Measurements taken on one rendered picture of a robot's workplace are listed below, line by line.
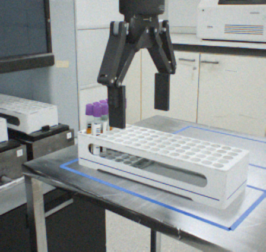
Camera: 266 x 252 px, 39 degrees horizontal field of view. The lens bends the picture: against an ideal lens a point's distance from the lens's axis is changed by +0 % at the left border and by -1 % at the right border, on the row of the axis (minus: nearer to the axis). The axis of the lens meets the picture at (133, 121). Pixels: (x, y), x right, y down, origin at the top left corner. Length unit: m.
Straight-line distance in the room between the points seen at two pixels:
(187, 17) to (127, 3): 2.88
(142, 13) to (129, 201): 0.29
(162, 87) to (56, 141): 0.35
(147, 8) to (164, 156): 0.23
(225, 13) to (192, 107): 0.70
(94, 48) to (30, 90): 1.71
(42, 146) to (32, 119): 0.07
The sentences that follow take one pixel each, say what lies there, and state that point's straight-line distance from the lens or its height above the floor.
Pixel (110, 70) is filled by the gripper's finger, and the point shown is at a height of 1.01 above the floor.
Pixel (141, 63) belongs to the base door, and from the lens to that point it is 2.99.
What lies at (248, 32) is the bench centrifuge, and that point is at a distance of 2.57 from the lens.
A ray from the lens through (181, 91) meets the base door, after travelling 2.82.
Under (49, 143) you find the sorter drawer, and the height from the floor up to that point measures 0.79.
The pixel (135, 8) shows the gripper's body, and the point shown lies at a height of 1.10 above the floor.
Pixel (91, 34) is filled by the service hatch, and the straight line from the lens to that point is 2.74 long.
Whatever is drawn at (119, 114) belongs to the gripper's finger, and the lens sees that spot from 0.59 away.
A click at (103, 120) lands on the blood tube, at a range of 0.69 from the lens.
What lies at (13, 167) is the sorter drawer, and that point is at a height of 0.76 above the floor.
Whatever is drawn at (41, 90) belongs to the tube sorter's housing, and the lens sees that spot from 1.06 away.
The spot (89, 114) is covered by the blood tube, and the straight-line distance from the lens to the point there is 0.68.
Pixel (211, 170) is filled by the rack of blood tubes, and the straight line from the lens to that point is 0.56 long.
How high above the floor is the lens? 1.10
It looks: 16 degrees down
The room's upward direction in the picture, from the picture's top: straight up
